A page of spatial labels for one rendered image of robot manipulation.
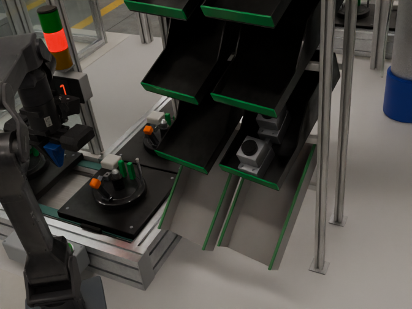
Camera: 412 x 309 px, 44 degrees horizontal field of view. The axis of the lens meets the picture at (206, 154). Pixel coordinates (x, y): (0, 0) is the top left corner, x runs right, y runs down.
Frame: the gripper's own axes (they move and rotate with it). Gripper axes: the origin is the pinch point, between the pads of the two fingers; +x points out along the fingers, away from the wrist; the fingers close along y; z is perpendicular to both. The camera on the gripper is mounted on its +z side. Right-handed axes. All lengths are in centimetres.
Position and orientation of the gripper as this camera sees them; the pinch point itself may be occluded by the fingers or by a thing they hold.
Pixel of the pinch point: (55, 152)
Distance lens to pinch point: 106.2
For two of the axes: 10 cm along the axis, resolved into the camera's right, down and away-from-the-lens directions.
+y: -8.9, -1.9, 4.2
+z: 4.5, -5.6, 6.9
